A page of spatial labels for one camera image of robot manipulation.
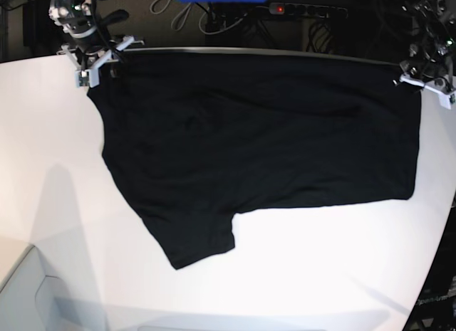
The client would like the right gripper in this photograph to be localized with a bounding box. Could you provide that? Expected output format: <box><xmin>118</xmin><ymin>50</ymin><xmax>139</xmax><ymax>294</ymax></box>
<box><xmin>56</xmin><ymin>30</ymin><xmax>145</xmax><ymax>78</ymax></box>

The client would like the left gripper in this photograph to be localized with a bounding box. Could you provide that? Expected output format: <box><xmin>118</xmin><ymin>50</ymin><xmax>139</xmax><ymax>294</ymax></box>
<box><xmin>393</xmin><ymin>55</ymin><xmax>455</xmax><ymax>95</ymax></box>

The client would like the black t-shirt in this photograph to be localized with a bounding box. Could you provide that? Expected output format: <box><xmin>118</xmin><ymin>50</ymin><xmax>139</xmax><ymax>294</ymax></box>
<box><xmin>88</xmin><ymin>53</ymin><xmax>422</xmax><ymax>269</ymax></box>

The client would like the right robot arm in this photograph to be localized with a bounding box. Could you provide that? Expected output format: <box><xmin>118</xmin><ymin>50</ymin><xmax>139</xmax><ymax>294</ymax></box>
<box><xmin>48</xmin><ymin>0</ymin><xmax>145</xmax><ymax>88</ymax></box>

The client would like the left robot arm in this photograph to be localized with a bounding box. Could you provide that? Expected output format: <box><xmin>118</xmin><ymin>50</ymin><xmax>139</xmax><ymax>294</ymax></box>
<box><xmin>398</xmin><ymin>0</ymin><xmax>455</xmax><ymax>109</ymax></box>

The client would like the black box on floor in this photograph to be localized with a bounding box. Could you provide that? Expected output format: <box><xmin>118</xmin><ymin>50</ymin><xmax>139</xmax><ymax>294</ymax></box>
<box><xmin>22</xmin><ymin>0</ymin><xmax>51</xmax><ymax>50</ymax></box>

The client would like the black power strip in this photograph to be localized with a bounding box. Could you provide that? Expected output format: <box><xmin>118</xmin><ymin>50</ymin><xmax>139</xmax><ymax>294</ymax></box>
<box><xmin>269</xmin><ymin>3</ymin><xmax>348</xmax><ymax>19</ymax></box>

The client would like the grey plastic bin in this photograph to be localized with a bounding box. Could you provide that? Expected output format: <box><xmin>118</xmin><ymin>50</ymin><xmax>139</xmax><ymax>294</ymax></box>
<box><xmin>1</xmin><ymin>246</ymin><xmax>109</xmax><ymax>330</ymax></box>

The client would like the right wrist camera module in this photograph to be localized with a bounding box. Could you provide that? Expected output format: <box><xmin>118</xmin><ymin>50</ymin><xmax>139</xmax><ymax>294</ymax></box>
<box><xmin>75</xmin><ymin>68</ymin><xmax>100</xmax><ymax>88</ymax></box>

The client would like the white looped floor cable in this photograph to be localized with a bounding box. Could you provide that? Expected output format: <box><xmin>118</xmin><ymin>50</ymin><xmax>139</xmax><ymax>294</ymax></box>
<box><xmin>149</xmin><ymin>0</ymin><xmax>195</xmax><ymax>31</ymax></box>

